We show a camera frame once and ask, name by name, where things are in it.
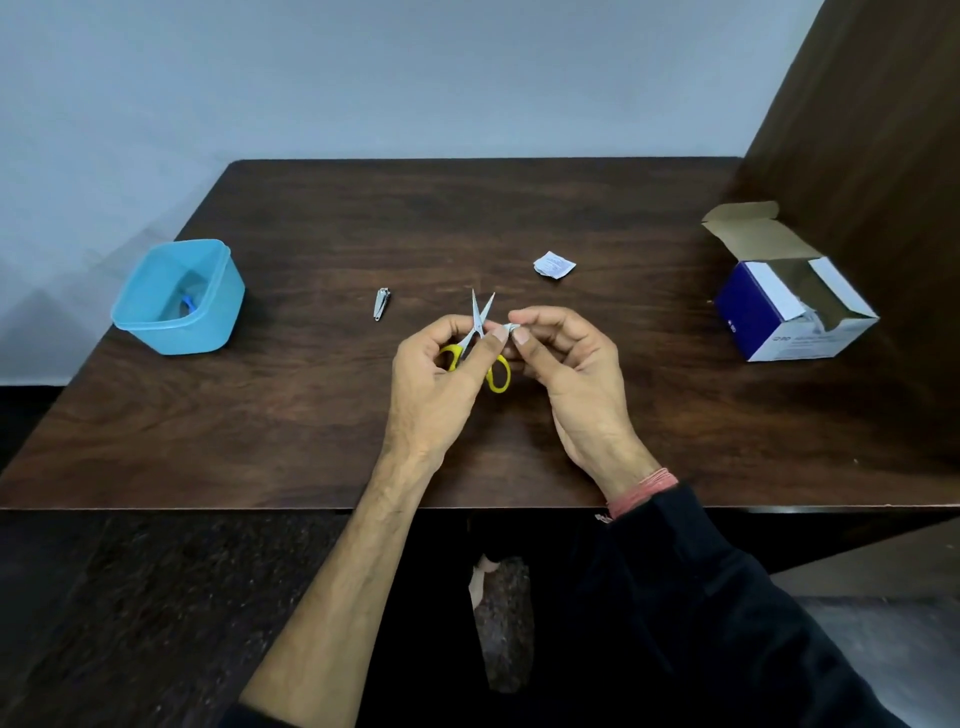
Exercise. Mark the person's right hand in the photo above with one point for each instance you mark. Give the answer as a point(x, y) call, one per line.
point(585, 390)

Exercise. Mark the person's left hand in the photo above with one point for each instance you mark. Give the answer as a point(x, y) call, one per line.
point(420, 397)

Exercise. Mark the person's left thumb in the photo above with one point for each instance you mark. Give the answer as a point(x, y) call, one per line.
point(487, 352)

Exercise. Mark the person's right thumb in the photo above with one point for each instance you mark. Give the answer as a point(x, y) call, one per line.
point(534, 356)

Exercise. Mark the person's right middle finger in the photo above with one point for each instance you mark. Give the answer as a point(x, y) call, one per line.
point(517, 360)

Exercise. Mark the person's left forearm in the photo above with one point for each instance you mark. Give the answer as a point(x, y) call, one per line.
point(337, 600)

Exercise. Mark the person's right forearm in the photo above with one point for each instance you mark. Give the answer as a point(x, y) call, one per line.
point(735, 622)

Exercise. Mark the torn white sachet wrapper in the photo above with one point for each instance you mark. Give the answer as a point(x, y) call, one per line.
point(554, 265)

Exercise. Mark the silver nail clipper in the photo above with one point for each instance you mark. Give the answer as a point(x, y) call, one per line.
point(382, 303)

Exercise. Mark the pink thread wristband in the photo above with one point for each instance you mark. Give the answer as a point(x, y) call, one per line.
point(641, 491)

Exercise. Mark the person's foot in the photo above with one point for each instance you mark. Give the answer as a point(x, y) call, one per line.
point(480, 577)

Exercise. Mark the open blue and white box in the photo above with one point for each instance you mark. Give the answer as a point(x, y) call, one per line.
point(787, 292)

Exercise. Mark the small blue object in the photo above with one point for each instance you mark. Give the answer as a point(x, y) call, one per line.
point(187, 304)

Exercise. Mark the blue plastic container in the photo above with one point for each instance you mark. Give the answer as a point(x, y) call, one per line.
point(180, 296)

